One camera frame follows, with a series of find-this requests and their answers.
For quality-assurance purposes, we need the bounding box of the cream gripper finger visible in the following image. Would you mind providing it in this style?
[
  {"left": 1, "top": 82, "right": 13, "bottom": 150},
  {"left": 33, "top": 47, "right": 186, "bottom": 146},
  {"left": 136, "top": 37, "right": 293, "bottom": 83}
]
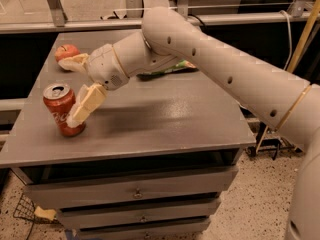
[
  {"left": 58, "top": 53, "right": 89, "bottom": 74},
  {"left": 66, "top": 83, "right": 107, "bottom": 128}
]

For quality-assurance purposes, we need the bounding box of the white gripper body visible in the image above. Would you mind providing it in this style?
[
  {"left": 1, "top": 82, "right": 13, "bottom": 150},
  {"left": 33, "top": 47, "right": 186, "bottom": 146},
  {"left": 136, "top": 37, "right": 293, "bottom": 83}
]
[{"left": 86, "top": 44, "right": 129, "bottom": 91}]

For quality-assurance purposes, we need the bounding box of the red Coca-Cola can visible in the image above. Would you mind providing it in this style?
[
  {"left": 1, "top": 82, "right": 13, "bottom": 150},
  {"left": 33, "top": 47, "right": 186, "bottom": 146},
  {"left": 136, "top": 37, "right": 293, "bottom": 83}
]
[{"left": 43, "top": 83, "right": 85, "bottom": 137}]

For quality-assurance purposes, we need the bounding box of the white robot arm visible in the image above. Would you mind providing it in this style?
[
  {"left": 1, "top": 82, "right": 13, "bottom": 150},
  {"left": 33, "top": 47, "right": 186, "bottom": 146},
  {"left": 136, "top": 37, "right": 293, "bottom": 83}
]
[{"left": 56, "top": 7, "right": 320, "bottom": 240}]

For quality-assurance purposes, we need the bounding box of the red apple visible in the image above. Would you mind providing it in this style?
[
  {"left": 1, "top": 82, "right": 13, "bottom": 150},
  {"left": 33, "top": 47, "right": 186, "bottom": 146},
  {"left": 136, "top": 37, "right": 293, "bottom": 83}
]
[{"left": 54, "top": 44, "right": 80, "bottom": 70}]

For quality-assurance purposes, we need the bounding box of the grey metal railing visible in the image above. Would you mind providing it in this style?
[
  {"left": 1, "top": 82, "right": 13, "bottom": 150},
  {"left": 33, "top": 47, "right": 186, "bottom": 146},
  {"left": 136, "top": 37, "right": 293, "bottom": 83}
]
[{"left": 0, "top": 0, "right": 316, "bottom": 34}]

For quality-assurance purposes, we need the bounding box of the green snack bag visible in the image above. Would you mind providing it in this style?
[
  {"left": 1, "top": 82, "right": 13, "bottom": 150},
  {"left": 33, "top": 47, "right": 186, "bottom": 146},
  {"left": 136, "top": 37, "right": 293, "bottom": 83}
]
[{"left": 138, "top": 60, "right": 197, "bottom": 78}]

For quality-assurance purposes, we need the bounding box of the grey drawer cabinet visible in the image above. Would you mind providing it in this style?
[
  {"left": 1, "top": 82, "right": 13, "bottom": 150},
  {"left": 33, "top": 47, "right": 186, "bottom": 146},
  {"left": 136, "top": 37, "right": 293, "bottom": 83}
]
[{"left": 0, "top": 28, "right": 257, "bottom": 240}]

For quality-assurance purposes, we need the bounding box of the top grey drawer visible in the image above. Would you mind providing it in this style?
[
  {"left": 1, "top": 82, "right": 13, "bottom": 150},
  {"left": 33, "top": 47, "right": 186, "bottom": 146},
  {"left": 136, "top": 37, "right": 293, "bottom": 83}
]
[{"left": 24, "top": 166, "right": 238, "bottom": 209}]

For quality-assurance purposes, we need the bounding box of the grey drawer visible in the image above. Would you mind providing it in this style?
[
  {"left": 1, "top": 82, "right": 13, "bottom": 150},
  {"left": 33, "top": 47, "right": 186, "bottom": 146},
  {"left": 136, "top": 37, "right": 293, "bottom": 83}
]
[
  {"left": 24, "top": 166, "right": 238, "bottom": 209},
  {"left": 58, "top": 198, "right": 221, "bottom": 229},
  {"left": 78, "top": 217, "right": 210, "bottom": 240}
]

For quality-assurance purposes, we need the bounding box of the middle grey drawer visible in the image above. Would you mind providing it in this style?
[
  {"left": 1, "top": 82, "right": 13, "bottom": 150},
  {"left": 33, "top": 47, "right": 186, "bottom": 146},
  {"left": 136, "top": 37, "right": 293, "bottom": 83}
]
[{"left": 58, "top": 198, "right": 221, "bottom": 229}]

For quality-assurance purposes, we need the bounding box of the yellow sponge piece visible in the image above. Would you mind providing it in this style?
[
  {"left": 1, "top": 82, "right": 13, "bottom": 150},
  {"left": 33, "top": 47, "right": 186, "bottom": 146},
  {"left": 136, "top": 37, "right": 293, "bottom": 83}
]
[{"left": 34, "top": 206, "right": 56, "bottom": 221}]

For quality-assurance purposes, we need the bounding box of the bottom grey drawer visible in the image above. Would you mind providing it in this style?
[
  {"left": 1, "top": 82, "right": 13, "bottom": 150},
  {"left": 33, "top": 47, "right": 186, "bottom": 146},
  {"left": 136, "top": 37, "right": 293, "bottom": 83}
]
[{"left": 78, "top": 217, "right": 210, "bottom": 240}]

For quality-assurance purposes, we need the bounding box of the black cable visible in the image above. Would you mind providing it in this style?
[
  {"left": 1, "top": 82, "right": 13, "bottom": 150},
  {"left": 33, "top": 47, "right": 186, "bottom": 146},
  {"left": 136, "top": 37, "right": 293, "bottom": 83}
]
[{"left": 188, "top": 14, "right": 208, "bottom": 28}]

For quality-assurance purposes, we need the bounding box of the black wire basket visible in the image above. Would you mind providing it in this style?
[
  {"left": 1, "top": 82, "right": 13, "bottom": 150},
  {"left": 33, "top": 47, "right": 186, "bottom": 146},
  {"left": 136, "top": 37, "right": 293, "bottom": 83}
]
[{"left": 13, "top": 194, "right": 51, "bottom": 240}]

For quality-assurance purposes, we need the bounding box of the white cable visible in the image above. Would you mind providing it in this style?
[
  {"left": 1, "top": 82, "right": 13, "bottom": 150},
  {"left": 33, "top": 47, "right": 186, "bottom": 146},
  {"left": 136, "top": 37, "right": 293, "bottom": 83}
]
[{"left": 279, "top": 10, "right": 294, "bottom": 72}]

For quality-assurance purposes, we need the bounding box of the yellow metal cart frame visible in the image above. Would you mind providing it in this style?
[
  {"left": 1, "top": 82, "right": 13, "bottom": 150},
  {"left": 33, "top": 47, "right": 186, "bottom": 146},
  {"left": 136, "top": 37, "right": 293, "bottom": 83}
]
[{"left": 248, "top": 0, "right": 320, "bottom": 157}]

